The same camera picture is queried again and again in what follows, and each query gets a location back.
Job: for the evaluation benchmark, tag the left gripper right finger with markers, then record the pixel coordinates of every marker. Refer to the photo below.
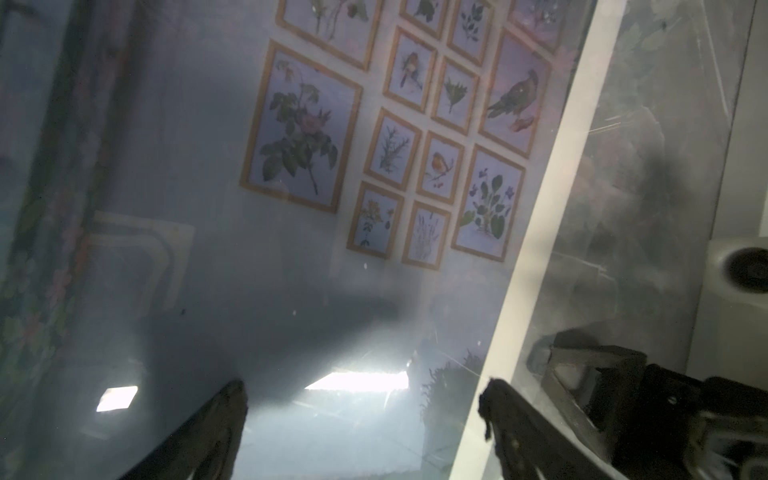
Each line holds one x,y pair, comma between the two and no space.
526,444

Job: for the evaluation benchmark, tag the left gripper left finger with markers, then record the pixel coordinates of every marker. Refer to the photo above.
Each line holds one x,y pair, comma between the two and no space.
203,447

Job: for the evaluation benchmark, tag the white photo mat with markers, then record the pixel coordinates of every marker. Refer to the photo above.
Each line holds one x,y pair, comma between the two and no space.
574,122

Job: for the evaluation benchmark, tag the photo of framed pictures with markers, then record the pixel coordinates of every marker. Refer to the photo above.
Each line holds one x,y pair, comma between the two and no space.
178,182

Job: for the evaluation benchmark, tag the white round device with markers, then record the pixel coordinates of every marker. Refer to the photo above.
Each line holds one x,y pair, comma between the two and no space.
730,331

